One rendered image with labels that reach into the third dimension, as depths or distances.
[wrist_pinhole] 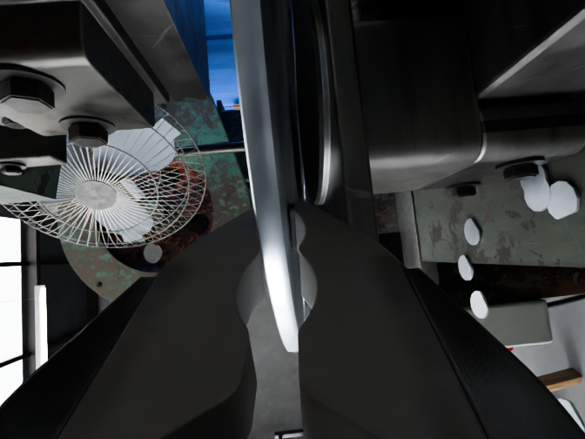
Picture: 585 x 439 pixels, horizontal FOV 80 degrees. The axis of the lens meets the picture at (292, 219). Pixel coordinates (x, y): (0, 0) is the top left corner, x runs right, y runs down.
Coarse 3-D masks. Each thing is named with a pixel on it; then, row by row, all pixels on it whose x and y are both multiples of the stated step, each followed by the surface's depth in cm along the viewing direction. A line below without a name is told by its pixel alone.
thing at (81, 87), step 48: (0, 0) 17; (48, 0) 17; (96, 0) 18; (0, 48) 17; (48, 48) 17; (96, 48) 18; (0, 96) 18; (48, 96) 19; (96, 96) 21; (144, 96) 25; (96, 144) 25
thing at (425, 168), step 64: (320, 0) 16; (320, 64) 16; (384, 64) 17; (448, 64) 18; (320, 128) 17; (384, 128) 17; (448, 128) 17; (512, 128) 17; (576, 128) 17; (320, 192) 20; (384, 192) 26
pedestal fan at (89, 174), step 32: (160, 128) 94; (96, 160) 94; (128, 160) 99; (160, 160) 104; (192, 160) 101; (64, 192) 99; (96, 192) 95; (160, 192) 114; (64, 224) 112; (128, 224) 114
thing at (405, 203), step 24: (408, 192) 44; (408, 216) 45; (408, 240) 46; (408, 264) 46; (432, 264) 43; (456, 264) 43; (480, 264) 43; (456, 288) 43; (480, 288) 43; (504, 288) 43; (528, 288) 43; (552, 288) 43; (576, 288) 43
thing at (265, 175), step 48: (240, 0) 8; (288, 0) 25; (240, 48) 8; (288, 48) 25; (240, 96) 8; (288, 96) 27; (288, 144) 14; (288, 192) 12; (288, 240) 11; (288, 288) 11; (288, 336) 14
